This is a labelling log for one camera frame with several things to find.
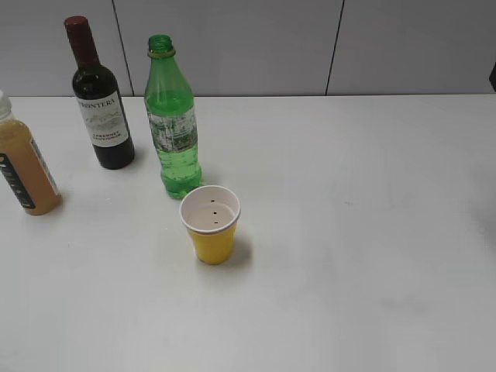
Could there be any dark red wine bottle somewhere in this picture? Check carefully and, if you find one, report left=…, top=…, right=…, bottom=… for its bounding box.
left=64, top=15, right=135, bottom=170

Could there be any yellow paper cup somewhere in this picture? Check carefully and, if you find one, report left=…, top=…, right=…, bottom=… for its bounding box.
left=179, top=185, right=241, bottom=265

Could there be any green sprite bottle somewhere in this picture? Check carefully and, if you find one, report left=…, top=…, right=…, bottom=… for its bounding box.
left=144, top=34, right=202, bottom=199

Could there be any orange juice bottle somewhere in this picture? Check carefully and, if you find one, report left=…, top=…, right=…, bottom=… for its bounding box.
left=1, top=93, right=62, bottom=215

